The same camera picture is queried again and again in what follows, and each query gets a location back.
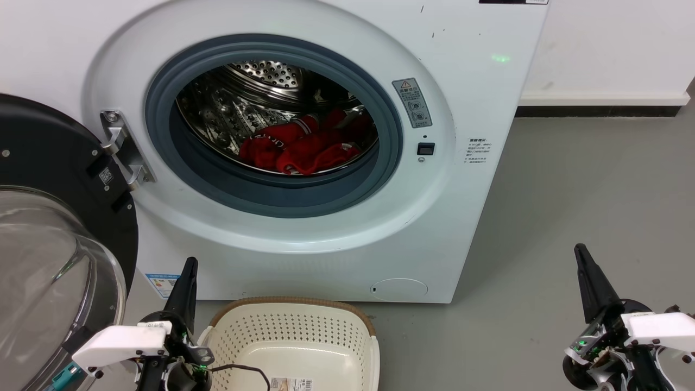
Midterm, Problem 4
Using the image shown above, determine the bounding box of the stainless steel washing machine drum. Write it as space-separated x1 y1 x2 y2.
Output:
175 60 379 176

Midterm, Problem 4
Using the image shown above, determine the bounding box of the round drain filter cover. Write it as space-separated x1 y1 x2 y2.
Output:
370 278 429 302

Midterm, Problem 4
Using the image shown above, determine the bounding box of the white front-load washing machine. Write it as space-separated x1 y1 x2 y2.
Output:
0 0 550 304

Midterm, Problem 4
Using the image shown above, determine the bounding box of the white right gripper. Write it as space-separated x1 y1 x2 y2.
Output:
565 244 695 375

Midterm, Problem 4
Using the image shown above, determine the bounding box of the silver metal door hinge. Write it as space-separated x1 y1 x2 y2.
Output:
100 110 156 191

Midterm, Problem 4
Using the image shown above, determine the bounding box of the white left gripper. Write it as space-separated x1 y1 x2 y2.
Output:
72 257 216 391

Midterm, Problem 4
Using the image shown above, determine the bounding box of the blue energy label sticker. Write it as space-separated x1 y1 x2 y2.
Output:
144 273 181 300

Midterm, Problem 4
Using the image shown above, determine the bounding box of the black washer door with glass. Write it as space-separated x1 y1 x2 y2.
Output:
0 93 140 391

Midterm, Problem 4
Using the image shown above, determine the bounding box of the white wall baseboard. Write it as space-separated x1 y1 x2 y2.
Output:
519 90 691 106

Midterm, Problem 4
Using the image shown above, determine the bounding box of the barcode label sticker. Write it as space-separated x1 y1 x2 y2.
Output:
270 377 313 391

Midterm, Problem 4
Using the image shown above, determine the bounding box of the white text label sticker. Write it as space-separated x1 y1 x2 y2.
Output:
465 136 492 165

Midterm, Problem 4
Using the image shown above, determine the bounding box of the red clothing with white print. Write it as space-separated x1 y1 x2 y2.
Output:
238 108 376 176

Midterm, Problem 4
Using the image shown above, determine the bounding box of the cream perforated plastic laundry basket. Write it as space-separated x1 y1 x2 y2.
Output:
197 297 381 391

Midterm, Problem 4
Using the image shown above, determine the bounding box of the grey warning sticker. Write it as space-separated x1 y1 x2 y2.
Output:
392 78 433 129

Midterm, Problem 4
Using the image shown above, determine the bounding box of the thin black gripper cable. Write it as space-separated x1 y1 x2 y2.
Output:
210 364 271 391

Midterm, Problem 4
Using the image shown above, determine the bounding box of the grey rubber door gasket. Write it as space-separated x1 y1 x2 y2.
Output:
144 34 404 219

